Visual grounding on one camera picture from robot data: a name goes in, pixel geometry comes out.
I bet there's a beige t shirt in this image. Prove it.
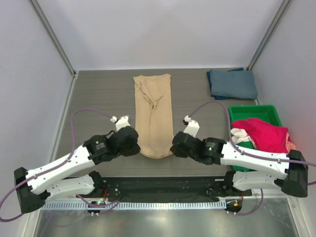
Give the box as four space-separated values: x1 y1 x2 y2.
133 74 174 159

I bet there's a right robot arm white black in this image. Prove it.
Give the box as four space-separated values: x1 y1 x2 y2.
170 132 308 198

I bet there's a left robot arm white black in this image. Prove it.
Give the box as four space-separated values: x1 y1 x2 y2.
14 126 140 214

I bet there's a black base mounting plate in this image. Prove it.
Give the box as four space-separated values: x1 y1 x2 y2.
82 176 252 203

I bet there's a white t shirt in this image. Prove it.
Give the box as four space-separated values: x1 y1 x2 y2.
231 128 252 144

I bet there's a green t shirt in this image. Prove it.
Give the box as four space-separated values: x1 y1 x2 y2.
237 141 256 149

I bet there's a folded grey-blue t shirt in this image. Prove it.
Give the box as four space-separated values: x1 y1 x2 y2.
211 70 258 100

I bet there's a magenta t shirt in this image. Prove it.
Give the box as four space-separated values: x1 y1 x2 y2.
233 118 288 153

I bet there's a green plastic bin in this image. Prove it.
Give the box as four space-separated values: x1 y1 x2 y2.
228 105 283 173

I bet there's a salmon pink t shirt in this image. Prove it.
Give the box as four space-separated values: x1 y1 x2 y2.
285 133 297 152

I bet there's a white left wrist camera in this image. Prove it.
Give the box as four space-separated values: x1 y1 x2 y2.
110 115 130 131

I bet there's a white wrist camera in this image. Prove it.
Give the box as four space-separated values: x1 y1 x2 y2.
110 115 130 131
183 116 199 137

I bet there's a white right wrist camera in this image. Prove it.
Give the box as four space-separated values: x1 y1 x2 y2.
183 116 199 137

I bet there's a slotted cable duct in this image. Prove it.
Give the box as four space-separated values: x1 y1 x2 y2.
41 199 227 211

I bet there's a right aluminium frame post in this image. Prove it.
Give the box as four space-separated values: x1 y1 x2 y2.
245 0 293 71

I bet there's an aluminium frame post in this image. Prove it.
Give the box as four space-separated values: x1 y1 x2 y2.
29 0 76 76
245 0 293 71

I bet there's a left aluminium frame post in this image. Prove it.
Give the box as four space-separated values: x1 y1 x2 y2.
29 0 76 76

